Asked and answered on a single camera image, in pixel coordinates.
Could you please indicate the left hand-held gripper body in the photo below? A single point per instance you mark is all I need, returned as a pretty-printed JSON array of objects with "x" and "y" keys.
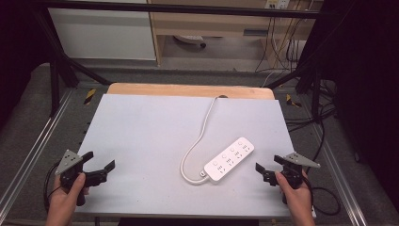
[{"x": 72, "y": 171}]

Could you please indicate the person's left hand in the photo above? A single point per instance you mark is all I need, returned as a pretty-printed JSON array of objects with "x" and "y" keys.
[{"x": 64, "y": 201}]

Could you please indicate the white power strip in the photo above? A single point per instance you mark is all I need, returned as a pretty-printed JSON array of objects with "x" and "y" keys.
[{"x": 229, "y": 159}]

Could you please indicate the black metal frame bar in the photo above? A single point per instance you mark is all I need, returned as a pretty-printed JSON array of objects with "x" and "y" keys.
[{"x": 175, "y": 8}]

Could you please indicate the black metal frame strut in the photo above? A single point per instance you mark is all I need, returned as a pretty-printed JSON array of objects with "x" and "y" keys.
[
  {"x": 301, "y": 77},
  {"x": 62, "y": 59}
]

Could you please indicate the wooden desk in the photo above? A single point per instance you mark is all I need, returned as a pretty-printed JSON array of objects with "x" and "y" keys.
[{"x": 213, "y": 25}]

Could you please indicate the white cabinet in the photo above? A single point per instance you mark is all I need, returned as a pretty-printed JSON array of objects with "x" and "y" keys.
[{"x": 103, "y": 34}]

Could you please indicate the yellow black striped tape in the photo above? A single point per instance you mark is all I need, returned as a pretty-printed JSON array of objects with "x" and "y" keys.
[
  {"x": 90, "y": 96},
  {"x": 291, "y": 101}
]

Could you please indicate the black curtain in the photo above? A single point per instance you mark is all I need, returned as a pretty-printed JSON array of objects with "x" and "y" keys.
[
  {"x": 367, "y": 78},
  {"x": 19, "y": 47}
]

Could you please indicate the person's right hand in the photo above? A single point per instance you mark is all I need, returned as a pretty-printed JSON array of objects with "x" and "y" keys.
[{"x": 296, "y": 201}]

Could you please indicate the white wall socket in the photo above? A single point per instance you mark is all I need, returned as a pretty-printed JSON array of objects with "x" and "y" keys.
[{"x": 277, "y": 3}]

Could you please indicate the aluminium rail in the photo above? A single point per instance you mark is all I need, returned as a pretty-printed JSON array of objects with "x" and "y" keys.
[
  {"x": 340, "y": 175},
  {"x": 34, "y": 147}
]

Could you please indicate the white device under desk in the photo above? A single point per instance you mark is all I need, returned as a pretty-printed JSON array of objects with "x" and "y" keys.
[{"x": 189, "y": 39}]

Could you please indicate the wooden table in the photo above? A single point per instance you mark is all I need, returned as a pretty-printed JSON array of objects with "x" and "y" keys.
[{"x": 188, "y": 90}]

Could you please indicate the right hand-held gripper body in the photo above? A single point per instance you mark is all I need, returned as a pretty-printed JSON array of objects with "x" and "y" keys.
[{"x": 295, "y": 169}]

